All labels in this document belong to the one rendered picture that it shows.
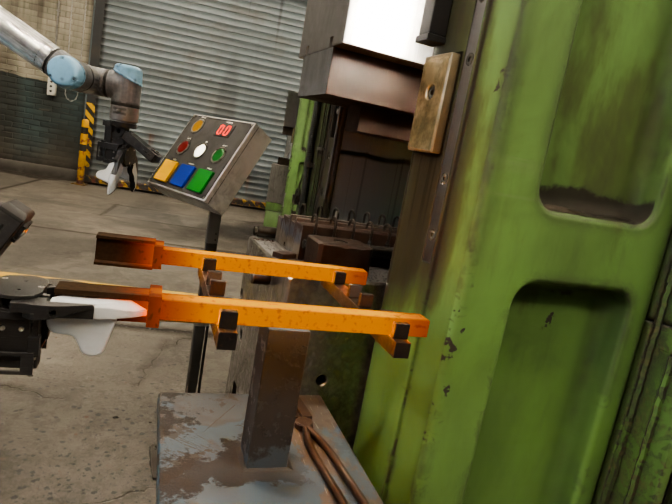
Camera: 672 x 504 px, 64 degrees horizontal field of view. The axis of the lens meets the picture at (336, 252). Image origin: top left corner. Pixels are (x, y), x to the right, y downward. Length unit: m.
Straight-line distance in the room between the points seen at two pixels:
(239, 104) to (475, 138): 8.37
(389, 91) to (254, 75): 8.07
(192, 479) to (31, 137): 9.06
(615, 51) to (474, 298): 0.50
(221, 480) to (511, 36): 0.76
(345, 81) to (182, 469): 0.79
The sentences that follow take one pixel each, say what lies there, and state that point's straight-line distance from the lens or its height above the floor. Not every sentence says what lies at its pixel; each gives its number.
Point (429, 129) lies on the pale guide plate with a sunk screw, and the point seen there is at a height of 1.22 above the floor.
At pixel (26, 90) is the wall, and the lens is 9.72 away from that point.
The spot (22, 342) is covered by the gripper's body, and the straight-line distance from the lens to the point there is 0.61.
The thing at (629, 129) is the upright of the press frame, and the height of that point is 1.29.
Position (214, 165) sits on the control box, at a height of 1.06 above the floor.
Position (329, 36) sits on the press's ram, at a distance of 1.20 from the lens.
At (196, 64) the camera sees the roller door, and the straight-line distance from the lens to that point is 9.25.
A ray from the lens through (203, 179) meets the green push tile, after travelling 1.60.
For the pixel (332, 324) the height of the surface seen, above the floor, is 0.96.
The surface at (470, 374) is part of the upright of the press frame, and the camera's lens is 0.94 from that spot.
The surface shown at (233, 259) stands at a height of 0.97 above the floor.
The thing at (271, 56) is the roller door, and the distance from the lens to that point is 9.30.
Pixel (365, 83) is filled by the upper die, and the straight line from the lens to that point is 1.19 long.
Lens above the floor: 1.15
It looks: 10 degrees down
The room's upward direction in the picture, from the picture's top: 10 degrees clockwise
